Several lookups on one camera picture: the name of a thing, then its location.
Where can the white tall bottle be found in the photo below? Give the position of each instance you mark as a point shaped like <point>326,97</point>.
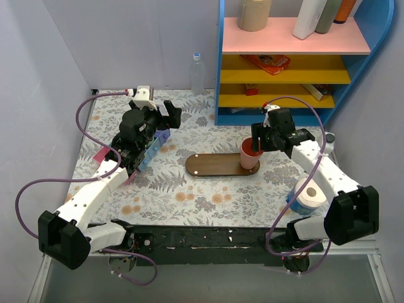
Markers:
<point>307,20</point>

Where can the clear plastic water bottle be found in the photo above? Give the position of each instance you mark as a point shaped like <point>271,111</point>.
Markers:
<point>197,74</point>

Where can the toilet paper roll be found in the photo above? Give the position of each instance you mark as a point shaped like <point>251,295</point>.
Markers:
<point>309,200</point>

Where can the oval wooden tray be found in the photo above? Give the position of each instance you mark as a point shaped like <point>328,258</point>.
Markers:
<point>218,165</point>

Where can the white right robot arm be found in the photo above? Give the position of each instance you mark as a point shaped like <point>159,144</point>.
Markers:
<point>354,209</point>

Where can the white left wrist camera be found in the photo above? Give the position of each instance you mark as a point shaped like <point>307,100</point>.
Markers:
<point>142,96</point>

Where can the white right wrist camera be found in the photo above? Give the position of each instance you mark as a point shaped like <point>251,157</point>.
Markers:
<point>266,109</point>

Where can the light blue drawer box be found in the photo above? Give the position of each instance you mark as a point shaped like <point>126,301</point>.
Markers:
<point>150,152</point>

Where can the red orange snack box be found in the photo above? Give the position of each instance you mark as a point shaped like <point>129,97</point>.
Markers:
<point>272,64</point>

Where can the orange bottle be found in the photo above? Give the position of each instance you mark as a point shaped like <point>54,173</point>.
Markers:
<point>344,11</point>

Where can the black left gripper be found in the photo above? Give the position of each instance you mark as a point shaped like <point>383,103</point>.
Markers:
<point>161,114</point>

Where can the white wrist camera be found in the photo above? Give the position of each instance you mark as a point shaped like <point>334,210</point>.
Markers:
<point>266,109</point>
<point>142,96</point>

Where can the white bottle grey cap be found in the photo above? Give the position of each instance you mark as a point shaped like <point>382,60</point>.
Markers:
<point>330,143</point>

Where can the beige paper towel roll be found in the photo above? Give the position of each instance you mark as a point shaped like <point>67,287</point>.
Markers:
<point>253,14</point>

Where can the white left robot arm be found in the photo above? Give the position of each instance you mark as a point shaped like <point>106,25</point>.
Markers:
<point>65,234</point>

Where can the blue wooden shelf unit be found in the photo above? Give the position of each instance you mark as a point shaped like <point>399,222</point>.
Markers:
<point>338,58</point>

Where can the purple drawer box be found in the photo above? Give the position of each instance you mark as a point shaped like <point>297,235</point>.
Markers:
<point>161,138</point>

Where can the red small box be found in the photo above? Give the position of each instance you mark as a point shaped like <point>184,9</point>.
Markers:
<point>251,89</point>

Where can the pink drawer box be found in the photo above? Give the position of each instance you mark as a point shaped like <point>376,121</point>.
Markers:
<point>100,156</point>

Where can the grey green bottle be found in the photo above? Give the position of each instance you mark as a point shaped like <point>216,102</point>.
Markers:
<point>328,15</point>

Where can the pink plastic cup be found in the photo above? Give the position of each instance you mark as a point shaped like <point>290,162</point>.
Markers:
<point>249,158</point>

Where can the white brown flat box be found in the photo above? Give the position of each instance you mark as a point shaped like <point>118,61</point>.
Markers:
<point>318,91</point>

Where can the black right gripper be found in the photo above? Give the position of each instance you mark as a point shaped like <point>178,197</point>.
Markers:
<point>265,139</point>

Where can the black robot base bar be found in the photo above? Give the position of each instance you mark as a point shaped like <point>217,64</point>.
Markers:
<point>170,245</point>

